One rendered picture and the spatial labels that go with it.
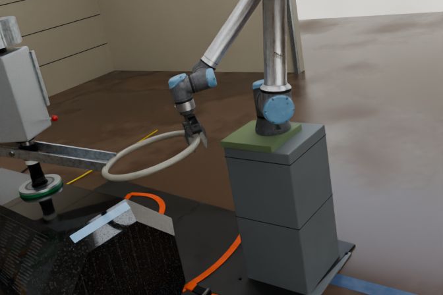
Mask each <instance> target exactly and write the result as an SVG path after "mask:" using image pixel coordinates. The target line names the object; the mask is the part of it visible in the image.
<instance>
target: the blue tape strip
mask: <svg viewBox="0 0 443 295"><path fill-rule="evenodd" d="M128 209H130V207H129V205H128V204H127V203H126V202H125V203H123V204H121V205H120V206H118V207H116V208H115V209H113V210H111V211H110V212H108V213H106V214H105V215H103V216H102V217H100V218H99V219H96V220H95V221H94V222H92V223H90V224H89V225H87V226H85V227H84V228H82V229H80V230H79V231H77V232H75V233H74V234H72V235H70V237H71V239H72V240H73V242H74V243H76V242H78V241H79V240H81V239H82V238H84V237H85V236H87V235H89V234H90V233H92V232H94V231H95V230H97V229H98V228H100V227H101V226H103V225H105V224H106V223H108V222H110V221H111V220H112V219H114V218H116V217H117V216H119V215H120V214H122V213H124V212H125V211H127V210H128Z"/></svg>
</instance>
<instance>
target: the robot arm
mask: <svg viewBox="0 0 443 295"><path fill-rule="evenodd" d="M260 2H261V0H240V1H239V2H238V4H237V5H236V7H235V8H234V10H233V11H232V13H231V14H230V15H229V18H228V19H227V20H226V22H225V24H224V25H223V26H222V28H221V30H220V31H219V32H218V34H217V36H216V37H215V38H214V40H213V42H212V43H211V45H210V46H209V48H208V49H207V51H206V52H205V54H204V55H203V57H202V58H201V59H200V60H199V62H198V63H197V64H196V65H195V66H194V67H193V69H192V74H190V75H187V76H186V74H184V73H183V74H178V75H177V76H174V77H173V78H171V79H169V81H168V84H169V89H170V90H171V94H172V96H173V100H174V102H175V105H176V106H175V108H177V112H179V113H180V114H181V115H184V118H185V121H184V122H182V123H183V127H184V129H185V139H186V141H187V143H188V145H191V144H192V142H193V140H194V138H193V137H192V136H190V134H191V135H193V134H198V133H199V136H200V138H201V139H202V142H203V144H204V147H205V149H206V148H207V137H206V131H205V129H204V128H203V126H202V125H200V123H199V121H198V119H197V118H196V116H195V114H194V113H193V112H194V108H195V107H196V106H195V103H194V99H193V97H192V94H194V93H196V92H201V91H203V90H207V89H209V88H213V87H215V86H217V82H216V77H215V74H214V71H215V70H216V67H217V66H218V64H219V63H220V61H221V60H222V58H223V56H224V55H225V54H226V52H227V50H228V49H229V48H230V46H231V44H232V43H233V42H234V40H235V38H236V37H237V36H238V34H239V32H240V31H241V30H242V28H243V26H244V25H245V24H246V23H247V21H248V19H249V18H250V17H251V15H252V13H253V12H254V10H255V9H256V8H257V6H258V4H259V3H260ZM262 23H263V53H264V79H263V80H259V81H256V82H254V83H253V84H252V90H253V95H254V102H255V107H256V115H257V120H256V126H255V131H256V133H257V134H258V135H260V136H276V135H279V134H283V133H285V132H287V131H289V130H290V129H291V123H290V121H289V120H290V119H291V117H292V116H293V114H294V111H295V106H294V103H293V101H292V100H291V86H290V85H289V84H288V83H287V0H262ZM192 113H193V114H192Z"/></svg>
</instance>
